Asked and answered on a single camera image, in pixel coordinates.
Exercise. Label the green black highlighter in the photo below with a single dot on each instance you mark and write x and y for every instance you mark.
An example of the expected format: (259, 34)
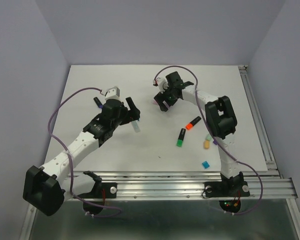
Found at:
(181, 137)

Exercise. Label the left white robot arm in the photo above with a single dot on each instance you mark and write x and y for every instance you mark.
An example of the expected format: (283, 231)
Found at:
(47, 187)

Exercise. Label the gold highlighter cap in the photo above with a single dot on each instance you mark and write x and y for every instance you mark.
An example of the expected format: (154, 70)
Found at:
(206, 144)

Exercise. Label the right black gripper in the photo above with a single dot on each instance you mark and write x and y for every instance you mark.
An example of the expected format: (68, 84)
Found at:
(160, 97)

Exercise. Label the mint highlighter cap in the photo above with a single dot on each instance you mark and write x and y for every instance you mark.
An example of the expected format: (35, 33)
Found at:
(209, 138)

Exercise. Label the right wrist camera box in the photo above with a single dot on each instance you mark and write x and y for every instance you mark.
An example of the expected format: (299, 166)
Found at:
(160, 83)

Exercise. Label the orange black highlighter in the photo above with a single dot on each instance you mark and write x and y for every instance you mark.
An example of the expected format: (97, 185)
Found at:
(191, 124)

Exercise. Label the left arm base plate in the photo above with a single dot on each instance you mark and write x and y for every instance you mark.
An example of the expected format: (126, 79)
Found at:
(107, 189)

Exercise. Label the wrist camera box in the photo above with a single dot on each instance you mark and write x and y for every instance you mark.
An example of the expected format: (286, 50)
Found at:
(160, 83)
(111, 93)

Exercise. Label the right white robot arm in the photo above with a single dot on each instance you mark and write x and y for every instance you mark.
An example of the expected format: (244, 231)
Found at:
(220, 120)

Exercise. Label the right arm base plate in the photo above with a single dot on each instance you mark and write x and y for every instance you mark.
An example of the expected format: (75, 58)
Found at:
(221, 189)

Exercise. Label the purple black highlighter body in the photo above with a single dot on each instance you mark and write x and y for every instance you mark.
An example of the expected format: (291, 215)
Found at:
(98, 102)

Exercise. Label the blue highlighter cap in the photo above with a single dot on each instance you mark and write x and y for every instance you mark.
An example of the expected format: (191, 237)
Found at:
(205, 165)

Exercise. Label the aluminium right side rail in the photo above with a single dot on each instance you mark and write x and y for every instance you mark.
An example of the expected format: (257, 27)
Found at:
(272, 168)

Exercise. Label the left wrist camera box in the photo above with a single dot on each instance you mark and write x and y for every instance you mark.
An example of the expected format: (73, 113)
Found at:
(111, 93)

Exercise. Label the aluminium front rail frame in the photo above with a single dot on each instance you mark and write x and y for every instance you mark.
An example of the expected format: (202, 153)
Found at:
(170, 206)

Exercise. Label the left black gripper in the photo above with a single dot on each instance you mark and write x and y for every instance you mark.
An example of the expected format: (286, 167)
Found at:
(134, 115)

